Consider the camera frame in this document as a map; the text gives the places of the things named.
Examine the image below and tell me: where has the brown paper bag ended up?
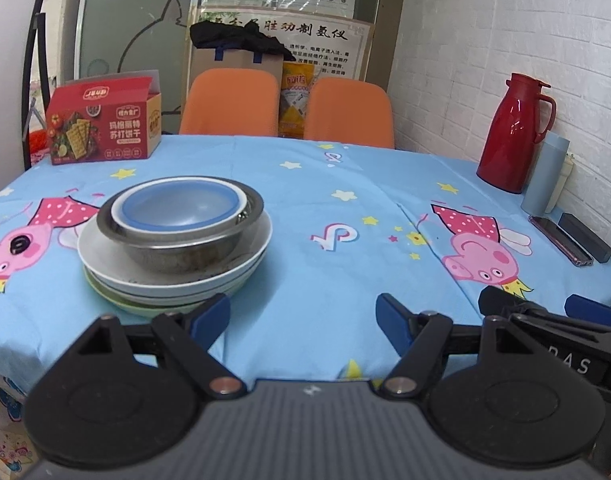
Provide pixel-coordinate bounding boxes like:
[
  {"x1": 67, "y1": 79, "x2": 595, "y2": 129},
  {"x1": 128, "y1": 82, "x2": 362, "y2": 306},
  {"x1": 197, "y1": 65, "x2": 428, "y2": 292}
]
[{"x1": 189, "y1": 47, "x2": 284, "y2": 111}]

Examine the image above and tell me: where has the frosted glass door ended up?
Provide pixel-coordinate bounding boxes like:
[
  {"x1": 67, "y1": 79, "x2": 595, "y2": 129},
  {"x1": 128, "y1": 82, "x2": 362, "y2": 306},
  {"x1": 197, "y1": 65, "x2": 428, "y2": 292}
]
[{"x1": 60, "y1": 0, "x2": 201, "y2": 136}]

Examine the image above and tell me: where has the white ceramic bowl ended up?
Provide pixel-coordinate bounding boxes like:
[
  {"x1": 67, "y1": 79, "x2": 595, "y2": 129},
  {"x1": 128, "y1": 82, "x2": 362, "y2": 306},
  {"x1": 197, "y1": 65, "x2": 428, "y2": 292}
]
[{"x1": 110, "y1": 178, "x2": 247, "y2": 239}]

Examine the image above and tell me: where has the blue printed tablecloth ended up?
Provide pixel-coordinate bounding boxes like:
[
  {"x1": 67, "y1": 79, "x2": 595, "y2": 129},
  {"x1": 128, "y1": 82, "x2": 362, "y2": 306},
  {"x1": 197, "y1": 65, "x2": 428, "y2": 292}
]
[{"x1": 0, "y1": 134, "x2": 611, "y2": 396}]

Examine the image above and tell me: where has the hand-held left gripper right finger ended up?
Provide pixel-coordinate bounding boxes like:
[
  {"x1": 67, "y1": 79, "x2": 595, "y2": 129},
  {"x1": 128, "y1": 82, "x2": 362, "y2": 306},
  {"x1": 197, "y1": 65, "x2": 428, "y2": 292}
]
[{"x1": 375, "y1": 293, "x2": 525, "y2": 401}]

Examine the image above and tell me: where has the orange chair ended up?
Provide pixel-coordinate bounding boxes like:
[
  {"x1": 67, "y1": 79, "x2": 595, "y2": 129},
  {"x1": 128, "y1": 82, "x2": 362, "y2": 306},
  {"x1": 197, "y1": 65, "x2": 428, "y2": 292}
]
[
  {"x1": 304, "y1": 77, "x2": 395, "y2": 150},
  {"x1": 179, "y1": 69, "x2": 280, "y2": 137}
]

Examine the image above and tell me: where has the black rectangular box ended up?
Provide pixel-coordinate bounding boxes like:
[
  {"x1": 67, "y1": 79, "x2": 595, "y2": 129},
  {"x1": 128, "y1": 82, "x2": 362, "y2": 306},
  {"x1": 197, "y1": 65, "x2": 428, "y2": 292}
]
[{"x1": 558, "y1": 212, "x2": 611, "y2": 263}]

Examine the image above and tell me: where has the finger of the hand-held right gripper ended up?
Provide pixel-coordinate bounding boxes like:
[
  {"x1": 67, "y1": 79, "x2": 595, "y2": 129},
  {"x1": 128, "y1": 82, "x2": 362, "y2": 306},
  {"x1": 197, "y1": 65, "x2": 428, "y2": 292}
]
[
  {"x1": 478, "y1": 286, "x2": 543, "y2": 320},
  {"x1": 564, "y1": 294, "x2": 611, "y2": 331}
]

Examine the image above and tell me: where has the stainless steel bowl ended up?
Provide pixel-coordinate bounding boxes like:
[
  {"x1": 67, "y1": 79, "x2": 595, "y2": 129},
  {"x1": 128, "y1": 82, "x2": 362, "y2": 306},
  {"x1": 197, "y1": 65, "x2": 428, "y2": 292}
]
[{"x1": 96, "y1": 176, "x2": 264, "y2": 275}]

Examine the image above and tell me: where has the wall poster with text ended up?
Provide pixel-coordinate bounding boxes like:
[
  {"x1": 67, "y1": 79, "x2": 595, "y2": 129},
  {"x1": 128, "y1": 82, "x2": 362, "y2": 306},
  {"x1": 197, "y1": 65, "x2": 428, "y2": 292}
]
[{"x1": 198, "y1": 7, "x2": 375, "y2": 83}]

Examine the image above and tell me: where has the red thermos jug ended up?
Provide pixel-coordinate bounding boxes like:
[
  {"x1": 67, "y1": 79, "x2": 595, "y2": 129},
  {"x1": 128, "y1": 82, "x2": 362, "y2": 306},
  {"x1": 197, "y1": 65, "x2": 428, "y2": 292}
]
[{"x1": 476, "y1": 73, "x2": 557, "y2": 195}]

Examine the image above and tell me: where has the white container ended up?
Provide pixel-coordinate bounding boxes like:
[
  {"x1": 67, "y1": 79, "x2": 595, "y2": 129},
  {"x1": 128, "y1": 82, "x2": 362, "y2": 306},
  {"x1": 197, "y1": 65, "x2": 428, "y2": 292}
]
[{"x1": 545, "y1": 152, "x2": 575, "y2": 213}]

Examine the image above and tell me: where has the black cloth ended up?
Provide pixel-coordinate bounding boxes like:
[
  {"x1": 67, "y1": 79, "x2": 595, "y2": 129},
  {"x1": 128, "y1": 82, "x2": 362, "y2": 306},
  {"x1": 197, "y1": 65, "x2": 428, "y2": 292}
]
[{"x1": 189, "y1": 21, "x2": 295, "y2": 61}]

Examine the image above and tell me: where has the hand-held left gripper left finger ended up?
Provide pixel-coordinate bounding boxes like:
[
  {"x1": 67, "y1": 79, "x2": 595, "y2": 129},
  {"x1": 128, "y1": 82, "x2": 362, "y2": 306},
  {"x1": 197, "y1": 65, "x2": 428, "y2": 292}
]
[{"x1": 79, "y1": 293, "x2": 247, "y2": 402}]

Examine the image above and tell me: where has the pale green plate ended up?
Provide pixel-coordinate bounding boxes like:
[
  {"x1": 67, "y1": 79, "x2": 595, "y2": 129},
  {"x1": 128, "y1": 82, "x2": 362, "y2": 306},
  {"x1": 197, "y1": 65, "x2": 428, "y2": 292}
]
[{"x1": 84, "y1": 265, "x2": 221, "y2": 319}]

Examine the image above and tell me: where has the yellow snack packet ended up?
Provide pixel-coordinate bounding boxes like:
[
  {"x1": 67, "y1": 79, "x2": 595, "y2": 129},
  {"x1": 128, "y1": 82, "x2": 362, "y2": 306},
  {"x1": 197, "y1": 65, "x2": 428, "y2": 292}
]
[{"x1": 279, "y1": 62, "x2": 319, "y2": 140}]

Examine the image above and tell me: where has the red cardboard cracker box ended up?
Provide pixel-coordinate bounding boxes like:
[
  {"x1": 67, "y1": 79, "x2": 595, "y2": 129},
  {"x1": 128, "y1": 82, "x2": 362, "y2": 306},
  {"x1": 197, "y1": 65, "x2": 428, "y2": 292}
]
[{"x1": 45, "y1": 70, "x2": 163, "y2": 166}]

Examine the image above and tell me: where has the blue-grey tumbler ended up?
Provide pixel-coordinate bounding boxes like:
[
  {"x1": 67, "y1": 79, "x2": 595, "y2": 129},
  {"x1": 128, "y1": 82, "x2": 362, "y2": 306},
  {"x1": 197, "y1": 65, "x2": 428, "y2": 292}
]
[{"x1": 521, "y1": 132, "x2": 570, "y2": 216}]

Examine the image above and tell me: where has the white floral plate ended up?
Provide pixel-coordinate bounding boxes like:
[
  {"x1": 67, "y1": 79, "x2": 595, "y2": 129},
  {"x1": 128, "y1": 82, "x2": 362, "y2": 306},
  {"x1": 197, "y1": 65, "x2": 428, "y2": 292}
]
[{"x1": 76, "y1": 207, "x2": 273, "y2": 293}]

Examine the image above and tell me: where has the blue plastic bowl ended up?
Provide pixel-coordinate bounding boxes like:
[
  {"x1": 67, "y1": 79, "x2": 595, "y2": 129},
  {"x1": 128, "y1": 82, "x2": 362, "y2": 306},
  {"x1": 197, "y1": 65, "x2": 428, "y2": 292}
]
[{"x1": 122, "y1": 181, "x2": 238, "y2": 228}]

